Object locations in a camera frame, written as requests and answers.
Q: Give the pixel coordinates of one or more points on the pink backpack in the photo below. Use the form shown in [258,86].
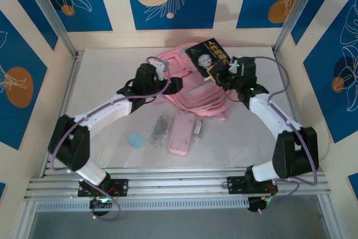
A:
[195,93]

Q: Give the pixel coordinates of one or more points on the left aluminium side rail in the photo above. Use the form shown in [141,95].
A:
[70,82]

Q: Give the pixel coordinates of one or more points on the right aluminium side rail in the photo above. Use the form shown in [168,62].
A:
[281,64]

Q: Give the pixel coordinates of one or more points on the right base black electronics box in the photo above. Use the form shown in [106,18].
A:
[254,204]

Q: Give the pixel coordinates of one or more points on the aluminium cross rail frame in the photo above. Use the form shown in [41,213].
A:
[179,183]

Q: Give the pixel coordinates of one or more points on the light blue eraser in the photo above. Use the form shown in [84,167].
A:
[136,140]

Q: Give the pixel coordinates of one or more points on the pink pencil case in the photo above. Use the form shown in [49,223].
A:
[181,134]

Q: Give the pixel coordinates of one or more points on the aluminium side rail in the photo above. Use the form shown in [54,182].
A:
[70,82]
[281,64]

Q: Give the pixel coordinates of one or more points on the aluminium corner post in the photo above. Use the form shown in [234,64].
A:
[47,6]
[297,6]

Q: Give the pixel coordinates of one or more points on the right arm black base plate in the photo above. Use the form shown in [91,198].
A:
[235,185]

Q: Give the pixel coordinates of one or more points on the base black electronics box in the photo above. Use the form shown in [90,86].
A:
[98,204]
[254,204]

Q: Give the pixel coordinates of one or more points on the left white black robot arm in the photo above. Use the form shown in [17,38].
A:
[106,113]

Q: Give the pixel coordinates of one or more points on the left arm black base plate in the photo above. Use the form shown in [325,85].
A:
[123,187]

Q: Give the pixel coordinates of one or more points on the right aluminium corner post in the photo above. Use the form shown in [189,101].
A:
[297,6]

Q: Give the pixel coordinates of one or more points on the small clear packet beige stick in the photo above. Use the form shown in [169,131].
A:
[198,128]

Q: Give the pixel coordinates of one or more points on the black book portrait cover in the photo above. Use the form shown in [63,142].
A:
[204,57]

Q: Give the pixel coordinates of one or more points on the left aluminium corner post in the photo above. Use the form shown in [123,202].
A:
[47,6]

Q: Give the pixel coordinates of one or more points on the clear bag of dark clips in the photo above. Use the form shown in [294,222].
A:
[159,130]

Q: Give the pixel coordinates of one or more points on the left base black electronics box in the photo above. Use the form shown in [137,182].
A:
[98,204]

